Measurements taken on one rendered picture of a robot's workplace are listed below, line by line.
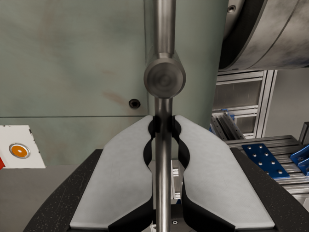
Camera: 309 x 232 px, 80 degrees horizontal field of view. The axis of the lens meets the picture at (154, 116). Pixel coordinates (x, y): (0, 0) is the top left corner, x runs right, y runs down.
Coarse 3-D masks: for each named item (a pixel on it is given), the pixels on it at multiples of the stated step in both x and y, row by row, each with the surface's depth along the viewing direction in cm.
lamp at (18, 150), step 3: (12, 147) 26; (15, 147) 26; (18, 147) 26; (21, 147) 26; (12, 150) 26; (15, 150) 26; (18, 150) 26; (21, 150) 26; (24, 150) 26; (15, 153) 26; (18, 153) 26; (21, 153) 26; (24, 153) 26; (18, 156) 27; (21, 156) 27; (24, 156) 27
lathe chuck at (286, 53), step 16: (304, 0) 20; (304, 16) 21; (288, 32) 22; (304, 32) 22; (272, 48) 25; (288, 48) 25; (304, 48) 25; (256, 64) 29; (272, 64) 29; (288, 64) 29; (304, 64) 29
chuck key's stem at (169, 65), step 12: (156, 60) 9; (168, 60) 9; (144, 72) 9; (156, 72) 9; (168, 72) 9; (180, 72) 9; (144, 84) 10; (156, 84) 10; (168, 84) 10; (180, 84) 10; (156, 96) 10; (168, 96) 10
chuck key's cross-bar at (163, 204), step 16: (160, 0) 9; (160, 16) 9; (160, 32) 10; (160, 48) 10; (160, 112) 12; (160, 128) 13; (160, 144) 13; (160, 160) 13; (160, 176) 14; (160, 192) 14; (160, 208) 14; (160, 224) 15
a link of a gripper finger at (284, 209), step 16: (240, 160) 8; (256, 176) 8; (256, 192) 7; (272, 192) 7; (288, 192) 7; (272, 208) 6; (288, 208) 6; (304, 208) 6; (288, 224) 6; (304, 224) 6
